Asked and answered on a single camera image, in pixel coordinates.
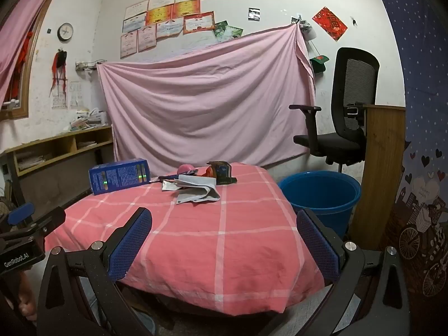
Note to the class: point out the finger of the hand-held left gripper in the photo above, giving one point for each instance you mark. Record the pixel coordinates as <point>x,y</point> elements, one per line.
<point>21,214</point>
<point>45,222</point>

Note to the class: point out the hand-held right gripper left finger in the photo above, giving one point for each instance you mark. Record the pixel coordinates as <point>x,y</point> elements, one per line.
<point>129,248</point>

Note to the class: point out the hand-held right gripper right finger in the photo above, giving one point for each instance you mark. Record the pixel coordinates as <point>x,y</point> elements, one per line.
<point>320,248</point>

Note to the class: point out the pink round container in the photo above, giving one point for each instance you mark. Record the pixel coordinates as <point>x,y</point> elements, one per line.
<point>185,168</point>

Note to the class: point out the person's left hand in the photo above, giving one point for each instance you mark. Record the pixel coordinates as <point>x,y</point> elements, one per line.
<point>27,304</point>

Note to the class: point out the wooden shelf unit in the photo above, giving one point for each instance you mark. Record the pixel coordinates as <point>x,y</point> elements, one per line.
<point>59,161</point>

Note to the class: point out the pink checked tablecloth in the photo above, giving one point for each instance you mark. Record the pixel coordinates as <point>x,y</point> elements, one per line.
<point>196,252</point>

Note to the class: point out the blue cardboard box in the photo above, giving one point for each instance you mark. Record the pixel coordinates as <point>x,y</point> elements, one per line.
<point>119,176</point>

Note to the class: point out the dark patterned wrapper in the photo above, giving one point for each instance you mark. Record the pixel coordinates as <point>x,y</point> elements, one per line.
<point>175,177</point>

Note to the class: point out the grey folded cloth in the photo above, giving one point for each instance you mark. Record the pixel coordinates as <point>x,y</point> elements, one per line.
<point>196,190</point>

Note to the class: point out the wooden cabinet panel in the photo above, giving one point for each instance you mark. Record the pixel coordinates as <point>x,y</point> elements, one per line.
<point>381,168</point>

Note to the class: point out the orange snack wrapper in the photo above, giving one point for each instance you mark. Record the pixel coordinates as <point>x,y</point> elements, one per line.
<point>209,172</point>

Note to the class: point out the stack of books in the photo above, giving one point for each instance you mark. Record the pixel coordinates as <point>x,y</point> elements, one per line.
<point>89,119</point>

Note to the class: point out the black office chair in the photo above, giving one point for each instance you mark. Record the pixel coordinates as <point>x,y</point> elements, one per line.
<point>350,140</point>

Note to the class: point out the dark printed packet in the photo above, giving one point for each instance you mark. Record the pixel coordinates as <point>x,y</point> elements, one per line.
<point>224,173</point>

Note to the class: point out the pink hanging sheet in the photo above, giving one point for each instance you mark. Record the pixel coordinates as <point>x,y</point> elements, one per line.
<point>210,105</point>

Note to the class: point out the green cap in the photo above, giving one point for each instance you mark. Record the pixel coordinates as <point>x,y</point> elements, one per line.
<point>318,63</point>

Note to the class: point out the pink curtain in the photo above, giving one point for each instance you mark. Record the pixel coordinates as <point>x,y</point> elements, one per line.
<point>24,28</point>

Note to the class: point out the blue printed curtain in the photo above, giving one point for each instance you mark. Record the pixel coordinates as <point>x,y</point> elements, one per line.
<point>423,77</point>

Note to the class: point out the black and white photo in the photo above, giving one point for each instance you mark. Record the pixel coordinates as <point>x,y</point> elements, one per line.
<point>254,14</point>

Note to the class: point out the paper wall calendar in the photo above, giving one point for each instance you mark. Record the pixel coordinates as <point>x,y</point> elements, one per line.
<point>61,99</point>

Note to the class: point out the red tassel wall hanging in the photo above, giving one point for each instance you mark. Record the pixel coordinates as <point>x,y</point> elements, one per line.
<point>58,66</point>

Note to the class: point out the wooden window frame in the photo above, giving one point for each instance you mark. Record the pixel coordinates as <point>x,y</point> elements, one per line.
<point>32,59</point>

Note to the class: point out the white wall rack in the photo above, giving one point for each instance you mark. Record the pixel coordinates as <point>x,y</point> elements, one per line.
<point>85,65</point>

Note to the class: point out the round wall clock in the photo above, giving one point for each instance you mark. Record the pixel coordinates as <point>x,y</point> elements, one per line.
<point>65,32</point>

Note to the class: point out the red paper wall decoration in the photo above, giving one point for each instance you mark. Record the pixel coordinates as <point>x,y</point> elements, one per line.
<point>329,23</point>

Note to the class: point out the group of wall certificates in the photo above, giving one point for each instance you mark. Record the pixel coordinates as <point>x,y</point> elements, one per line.
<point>168,17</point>

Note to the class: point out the green wall photos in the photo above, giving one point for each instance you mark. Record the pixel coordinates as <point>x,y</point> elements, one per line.
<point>227,31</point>

